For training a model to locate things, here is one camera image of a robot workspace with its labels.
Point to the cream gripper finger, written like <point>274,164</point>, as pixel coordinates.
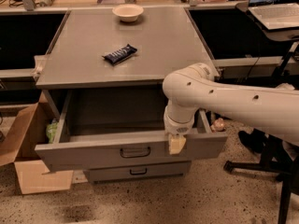
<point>176,143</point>

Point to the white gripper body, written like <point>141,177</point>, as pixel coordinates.
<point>177,127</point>

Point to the grey top drawer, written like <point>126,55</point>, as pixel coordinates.
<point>122,127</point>

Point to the grey drawer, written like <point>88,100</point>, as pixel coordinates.
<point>122,127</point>
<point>140,171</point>

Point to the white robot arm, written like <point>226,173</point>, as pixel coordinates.
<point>274,111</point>

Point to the grey bottom drawer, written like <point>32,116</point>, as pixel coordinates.
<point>140,171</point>

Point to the grey drawer cabinet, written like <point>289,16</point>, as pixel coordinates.
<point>165,38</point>

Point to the clear plastic bottle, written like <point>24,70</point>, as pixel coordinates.
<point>218,125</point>

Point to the dark blue snack bar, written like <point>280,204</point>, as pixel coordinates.
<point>120,55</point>

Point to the white bowl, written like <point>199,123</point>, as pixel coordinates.
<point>128,12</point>

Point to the green chip bag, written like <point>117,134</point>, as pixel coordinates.
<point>51,130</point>

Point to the cardboard box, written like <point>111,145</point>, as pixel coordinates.
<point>28,130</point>

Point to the laptop computer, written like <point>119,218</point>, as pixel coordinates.
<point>275,14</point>

